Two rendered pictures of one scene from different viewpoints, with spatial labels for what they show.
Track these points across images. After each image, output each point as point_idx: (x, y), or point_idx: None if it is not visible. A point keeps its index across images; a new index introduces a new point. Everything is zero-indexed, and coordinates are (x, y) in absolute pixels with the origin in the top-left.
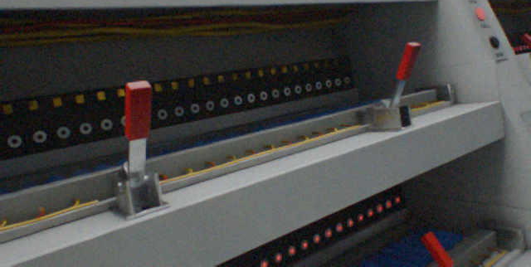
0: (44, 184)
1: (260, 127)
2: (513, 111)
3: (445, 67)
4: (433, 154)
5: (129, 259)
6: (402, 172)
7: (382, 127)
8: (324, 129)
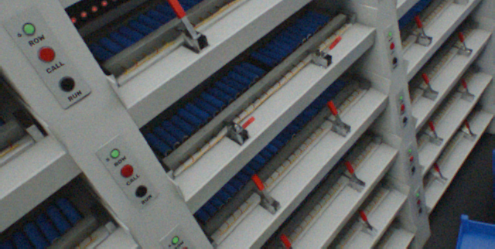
0: (178, 114)
1: (256, 54)
2: (380, 31)
3: (354, 1)
4: (338, 72)
5: (244, 156)
6: (324, 86)
7: (319, 63)
8: (291, 66)
